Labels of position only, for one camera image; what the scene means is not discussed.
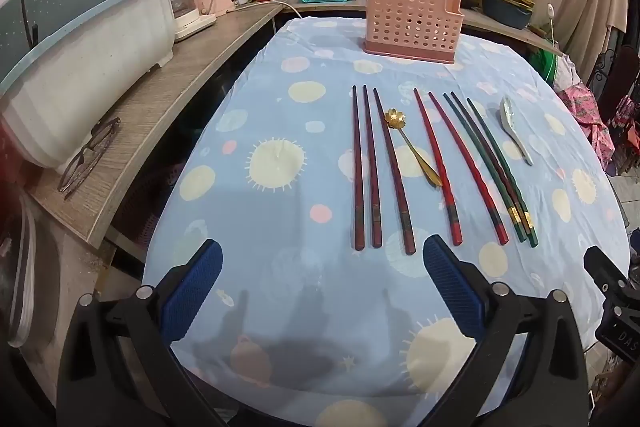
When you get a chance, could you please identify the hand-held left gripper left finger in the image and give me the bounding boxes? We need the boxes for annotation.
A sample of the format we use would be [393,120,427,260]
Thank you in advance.
[56,239,226,427]

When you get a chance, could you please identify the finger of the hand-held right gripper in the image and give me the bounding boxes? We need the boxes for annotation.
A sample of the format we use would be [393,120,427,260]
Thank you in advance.
[583,245,630,294]

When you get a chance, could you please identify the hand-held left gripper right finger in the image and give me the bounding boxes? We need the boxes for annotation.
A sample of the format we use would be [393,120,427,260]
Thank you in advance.
[422,236,588,427]

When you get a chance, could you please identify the dark red chopstick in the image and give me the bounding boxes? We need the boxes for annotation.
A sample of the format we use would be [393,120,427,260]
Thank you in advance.
[351,86,363,251]
[362,85,383,249]
[373,88,417,256]

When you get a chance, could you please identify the pink perforated utensil holder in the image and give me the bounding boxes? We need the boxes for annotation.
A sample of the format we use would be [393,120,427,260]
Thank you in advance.
[363,0,463,65]

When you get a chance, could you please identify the bright red chopstick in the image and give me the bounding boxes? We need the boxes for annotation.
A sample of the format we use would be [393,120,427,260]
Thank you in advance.
[428,92,510,244]
[413,89,462,245]

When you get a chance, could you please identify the green chopstick gold band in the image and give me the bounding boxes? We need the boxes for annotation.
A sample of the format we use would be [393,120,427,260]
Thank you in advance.
[443,93,527,243]
[451,92,532,230]
[466,98,539,248]

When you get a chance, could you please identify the gold flower spoon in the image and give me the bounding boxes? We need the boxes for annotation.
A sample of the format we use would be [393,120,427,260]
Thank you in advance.
[384,108,443,186]

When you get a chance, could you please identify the pink floral cloth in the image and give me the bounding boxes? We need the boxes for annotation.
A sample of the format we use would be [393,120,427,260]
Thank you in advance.
[557,82,621,172]

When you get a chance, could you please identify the blue dotted tablecloth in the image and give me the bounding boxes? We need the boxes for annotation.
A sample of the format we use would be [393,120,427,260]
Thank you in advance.
[141,14,631,427]

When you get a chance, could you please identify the black eyeglasses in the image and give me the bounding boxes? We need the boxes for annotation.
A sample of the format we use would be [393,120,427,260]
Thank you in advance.
[58,117,122,200]

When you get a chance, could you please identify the silver spoon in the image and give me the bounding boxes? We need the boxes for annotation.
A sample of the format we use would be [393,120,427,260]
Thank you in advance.
[500,96,535,166]

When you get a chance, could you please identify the dark wooden chair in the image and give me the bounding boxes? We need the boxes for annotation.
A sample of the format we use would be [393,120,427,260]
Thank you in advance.
[597,44,640,122]

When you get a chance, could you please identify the green plastic basin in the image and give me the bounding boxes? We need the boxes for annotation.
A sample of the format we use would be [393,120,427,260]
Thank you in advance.
[545,41,581,88]

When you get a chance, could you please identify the white tub blue rim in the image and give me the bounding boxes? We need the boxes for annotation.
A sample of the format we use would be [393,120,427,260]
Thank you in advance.
[0,0,176,170]

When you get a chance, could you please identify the blue-grey bowl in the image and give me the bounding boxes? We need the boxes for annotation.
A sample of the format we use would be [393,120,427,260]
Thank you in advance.
[482,0,532,30]

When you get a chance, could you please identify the white kettle cord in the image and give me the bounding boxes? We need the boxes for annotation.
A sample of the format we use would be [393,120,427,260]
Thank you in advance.
[235,0,303,20]

